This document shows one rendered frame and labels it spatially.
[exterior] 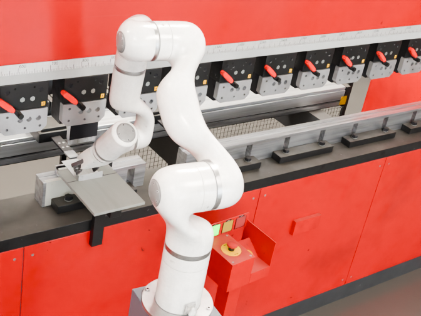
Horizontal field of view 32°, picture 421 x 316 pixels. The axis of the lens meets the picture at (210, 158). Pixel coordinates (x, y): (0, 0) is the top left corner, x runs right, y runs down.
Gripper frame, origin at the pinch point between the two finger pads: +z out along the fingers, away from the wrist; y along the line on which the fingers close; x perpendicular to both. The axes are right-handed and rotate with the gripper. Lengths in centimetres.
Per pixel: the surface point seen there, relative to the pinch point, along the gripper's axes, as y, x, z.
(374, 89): -216, -28, 62
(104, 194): -0.2, 11.4, -6.7
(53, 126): -0.9, -21.0, 16.7
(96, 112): -2.7, -13.7, -12.8
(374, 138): -142, 10, 8
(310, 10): -88, -33, -34
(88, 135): -2.6, -9.8, -2.9
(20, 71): 23.0, -25.2, -25.3
